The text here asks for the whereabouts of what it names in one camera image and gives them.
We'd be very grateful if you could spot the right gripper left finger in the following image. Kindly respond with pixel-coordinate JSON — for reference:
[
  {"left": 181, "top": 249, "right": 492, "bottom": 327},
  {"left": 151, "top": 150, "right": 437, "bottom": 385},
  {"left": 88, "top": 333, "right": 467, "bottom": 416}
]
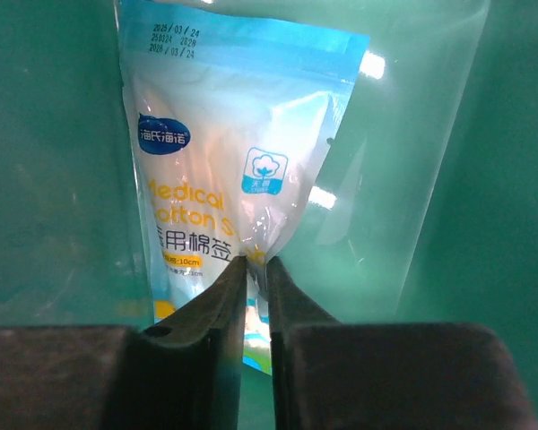
[{"left": 102, "top": 257, "right": 247, "bottom": 429}]

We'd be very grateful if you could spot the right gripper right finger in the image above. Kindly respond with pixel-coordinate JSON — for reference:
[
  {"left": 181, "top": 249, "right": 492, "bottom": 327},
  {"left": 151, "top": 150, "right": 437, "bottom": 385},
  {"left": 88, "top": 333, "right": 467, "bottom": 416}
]
[{"left": 266, "top": 258, "right": 538, "bottom": 429}]

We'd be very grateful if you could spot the teal medicine kit box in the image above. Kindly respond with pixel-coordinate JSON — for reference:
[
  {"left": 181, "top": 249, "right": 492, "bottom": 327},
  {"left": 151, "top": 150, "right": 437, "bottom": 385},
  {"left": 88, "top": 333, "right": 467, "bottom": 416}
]
[{"left": 0, "top": 1, "right": 538, "bottom": 415}]

